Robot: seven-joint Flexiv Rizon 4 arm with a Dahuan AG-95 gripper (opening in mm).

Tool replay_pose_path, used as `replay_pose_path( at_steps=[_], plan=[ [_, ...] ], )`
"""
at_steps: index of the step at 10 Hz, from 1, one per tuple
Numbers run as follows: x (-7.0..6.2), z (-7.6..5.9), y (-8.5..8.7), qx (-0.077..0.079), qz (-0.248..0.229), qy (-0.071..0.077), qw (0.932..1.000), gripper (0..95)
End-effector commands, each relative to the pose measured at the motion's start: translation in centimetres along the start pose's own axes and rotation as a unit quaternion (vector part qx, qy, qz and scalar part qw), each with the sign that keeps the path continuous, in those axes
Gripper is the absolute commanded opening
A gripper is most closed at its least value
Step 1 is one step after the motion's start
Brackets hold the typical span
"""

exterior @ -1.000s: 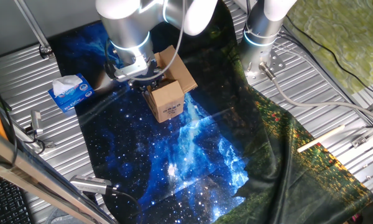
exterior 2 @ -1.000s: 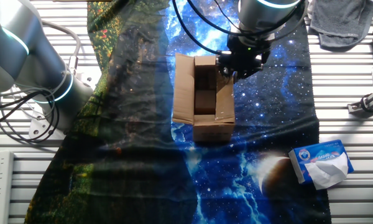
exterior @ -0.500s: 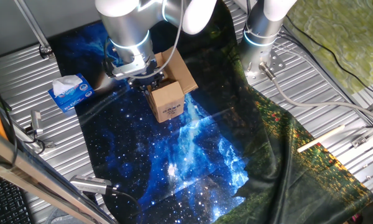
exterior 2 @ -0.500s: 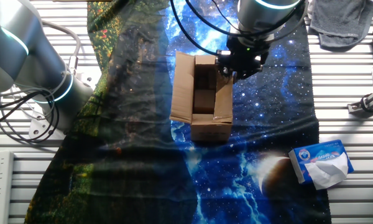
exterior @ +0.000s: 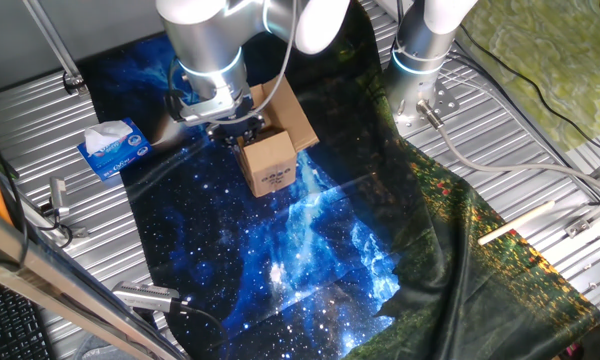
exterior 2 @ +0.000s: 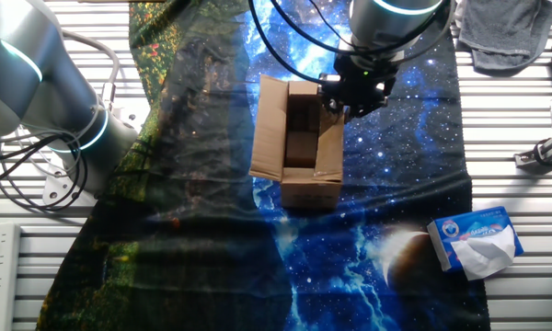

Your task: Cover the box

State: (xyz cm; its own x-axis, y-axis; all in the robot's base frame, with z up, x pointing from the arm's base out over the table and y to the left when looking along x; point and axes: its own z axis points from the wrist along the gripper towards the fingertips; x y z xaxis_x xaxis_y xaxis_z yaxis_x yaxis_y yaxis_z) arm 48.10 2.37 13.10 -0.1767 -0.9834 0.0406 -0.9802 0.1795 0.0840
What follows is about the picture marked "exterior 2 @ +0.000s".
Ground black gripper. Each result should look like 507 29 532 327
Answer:
318 52 399 123

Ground brown cardboard box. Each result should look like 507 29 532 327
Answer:
248 74 346 211

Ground blue galaxy print cloth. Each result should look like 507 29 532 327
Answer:
236 0 491 331

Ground grey towel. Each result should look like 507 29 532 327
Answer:
457 0 552 78

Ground blue tissue pack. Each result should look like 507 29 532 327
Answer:
426 205 524 281

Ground dark forest print cloth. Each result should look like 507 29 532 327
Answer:
36 0 295 331

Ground white power strip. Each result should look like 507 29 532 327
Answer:
0 223 22 331

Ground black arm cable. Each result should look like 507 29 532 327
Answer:
247 0 339 86
269 0 447 57

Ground metal camera mount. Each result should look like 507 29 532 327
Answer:
513 135 552 169

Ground thick grey cable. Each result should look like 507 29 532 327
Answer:
62 29 121 109

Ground black looped cable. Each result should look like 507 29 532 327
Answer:
0 132 90 213

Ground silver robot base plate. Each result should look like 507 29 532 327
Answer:
42 108 139 208

